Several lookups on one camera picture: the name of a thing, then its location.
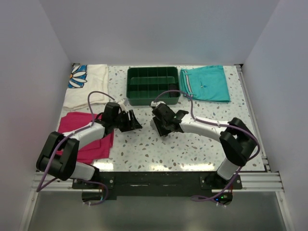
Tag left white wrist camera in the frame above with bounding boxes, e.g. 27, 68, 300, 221
117, 99, 128, 112

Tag cream daisy print shirt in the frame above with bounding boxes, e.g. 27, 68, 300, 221
63, 64, 109, 110

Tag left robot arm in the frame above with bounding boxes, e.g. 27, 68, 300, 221
36, 102, 142, 189

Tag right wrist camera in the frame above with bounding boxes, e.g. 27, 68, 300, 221
150, 101, 165, 108

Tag pink folded cloth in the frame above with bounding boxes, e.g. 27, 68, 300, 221
58, 112, 114, 164

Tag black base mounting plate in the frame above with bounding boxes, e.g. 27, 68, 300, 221
72, 171, 229, 202

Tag aluminium frame rail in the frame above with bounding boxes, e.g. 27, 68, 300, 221
236, 64, 284, 193

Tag black item in tray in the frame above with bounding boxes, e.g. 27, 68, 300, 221
168, 84, 179, 98

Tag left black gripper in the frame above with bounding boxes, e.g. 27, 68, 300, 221
112, 110, 141, 132

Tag grey striped underwear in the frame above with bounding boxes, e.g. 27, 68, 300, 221
150, 120, 156, 129

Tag green divided plastic tray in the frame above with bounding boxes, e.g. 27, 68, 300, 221
126, 66, 180, 106

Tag teal folded shorts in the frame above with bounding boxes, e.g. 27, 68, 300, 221
180, 65, 231, 103

